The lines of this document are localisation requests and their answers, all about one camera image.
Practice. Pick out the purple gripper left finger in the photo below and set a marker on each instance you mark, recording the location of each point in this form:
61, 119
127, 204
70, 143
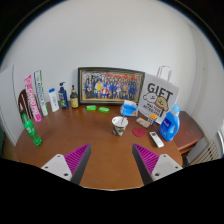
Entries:
71, 166

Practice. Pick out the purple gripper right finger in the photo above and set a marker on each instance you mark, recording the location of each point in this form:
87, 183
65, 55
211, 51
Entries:
153, 166

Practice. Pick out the white remote control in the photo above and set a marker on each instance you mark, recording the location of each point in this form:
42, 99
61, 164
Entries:
156, 139

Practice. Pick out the red round coaster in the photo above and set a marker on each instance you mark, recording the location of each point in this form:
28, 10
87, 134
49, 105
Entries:
139, 132

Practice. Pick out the blue detergent bottle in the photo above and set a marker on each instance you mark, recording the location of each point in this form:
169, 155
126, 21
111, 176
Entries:
171, 123

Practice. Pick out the small snack packet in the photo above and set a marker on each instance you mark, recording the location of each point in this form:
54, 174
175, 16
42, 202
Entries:
144, 123

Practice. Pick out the rubik's cube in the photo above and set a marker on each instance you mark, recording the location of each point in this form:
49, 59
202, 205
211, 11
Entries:
152, 119

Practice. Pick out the brown side cabinet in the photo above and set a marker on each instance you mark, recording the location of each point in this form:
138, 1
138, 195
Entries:
188, 135

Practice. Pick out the patterned paper cup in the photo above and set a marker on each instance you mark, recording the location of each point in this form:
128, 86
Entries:
118, 129

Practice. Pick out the white radiator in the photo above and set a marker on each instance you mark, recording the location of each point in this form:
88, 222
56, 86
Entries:
208, 154

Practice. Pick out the green plastic soda bottle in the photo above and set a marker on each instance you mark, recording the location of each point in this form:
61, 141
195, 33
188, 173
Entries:
28, 125

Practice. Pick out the green soap packet left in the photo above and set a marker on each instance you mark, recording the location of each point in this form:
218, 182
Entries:
91, 107

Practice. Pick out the green soap packet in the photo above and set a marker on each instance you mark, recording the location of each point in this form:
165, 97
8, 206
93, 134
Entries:
103, 109
91, 107

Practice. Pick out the blue tissue pack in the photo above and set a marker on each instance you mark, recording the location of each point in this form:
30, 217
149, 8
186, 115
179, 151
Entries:
129, 108

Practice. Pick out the green soap packet right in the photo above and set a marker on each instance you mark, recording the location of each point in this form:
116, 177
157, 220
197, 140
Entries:
103, 109

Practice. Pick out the dark brown glass bottle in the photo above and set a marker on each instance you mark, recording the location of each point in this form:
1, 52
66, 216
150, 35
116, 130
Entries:
74, 98

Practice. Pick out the white lotion bottle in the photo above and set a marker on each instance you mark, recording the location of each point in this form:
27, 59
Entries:
53, 100

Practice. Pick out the white gift paper bag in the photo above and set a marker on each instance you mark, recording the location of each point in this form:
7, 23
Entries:
158, 94

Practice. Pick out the blue pump bottle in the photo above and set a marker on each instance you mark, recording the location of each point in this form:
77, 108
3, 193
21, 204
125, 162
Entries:
63, 97

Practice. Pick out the wooden chair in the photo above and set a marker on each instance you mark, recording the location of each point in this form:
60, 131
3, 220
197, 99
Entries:
23, 103

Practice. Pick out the framed group photo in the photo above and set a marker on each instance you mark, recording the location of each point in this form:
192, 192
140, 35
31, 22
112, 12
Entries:
109, 86

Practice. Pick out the pink tall box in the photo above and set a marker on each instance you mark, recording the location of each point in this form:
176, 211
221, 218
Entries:
31, 98

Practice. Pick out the green white tall box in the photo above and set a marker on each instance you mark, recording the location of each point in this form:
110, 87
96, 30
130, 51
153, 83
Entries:
40, 92

